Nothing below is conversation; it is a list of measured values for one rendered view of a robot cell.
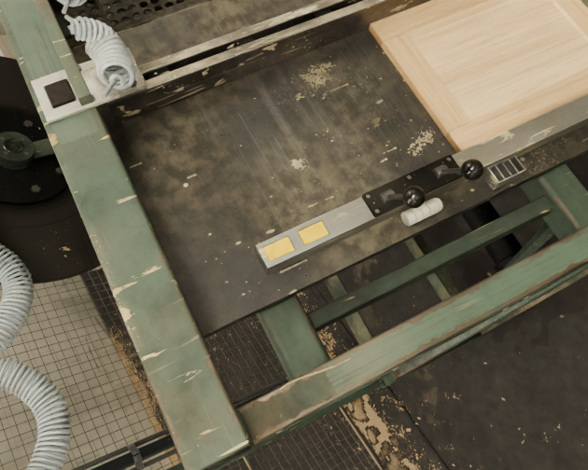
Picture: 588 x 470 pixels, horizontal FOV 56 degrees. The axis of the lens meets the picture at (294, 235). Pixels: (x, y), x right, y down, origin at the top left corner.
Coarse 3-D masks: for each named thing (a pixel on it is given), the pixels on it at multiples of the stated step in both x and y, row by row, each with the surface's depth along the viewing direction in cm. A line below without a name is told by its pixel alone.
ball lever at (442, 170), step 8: (472, 160) 94; (440, 168) 104; (456, 168) 99; (464, 168) 94; (472, 168) 93; (480, 168) 93; (440, 176) 104; (464, 176) 95; (472, 176) 94; (480, 176) 94
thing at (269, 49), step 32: (352, 0) 119; (384, 0) 118; (416, 0) 124; (64, 32) 90; (96, 32) 93; (256, 32) 113; (288, 32) 114; (320, 32) 117; (352, 32) 122; (160, 64) 109; (192, 64) 109; (224, 64) 111; (256, 64) 116; (96, 96) 101; (128, 96) 106; (160, 96) 110
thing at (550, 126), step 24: (528, 120) 112; (552, 120) 112; (576, 120) 112; (480, 144) 109; (504, 144) 109; (528, 144) 110; (432, 192) 105; (336, 216) 102; (360, 216) 102; (384, 216) 104; (336, 240) 102; (264, 264) 98; (288, 264) 101
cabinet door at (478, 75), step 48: (432, 0) 126; (480, 0) 127; (528, 0) 128; (576, 0) 128; (384, 48) 122; (432, 48) 121; (480, 48) 122; (528, 48) 122; (576, 48) 123; (432, 96) 116; (480, 96) 117; (528, 96) 117; (576, 96) 118
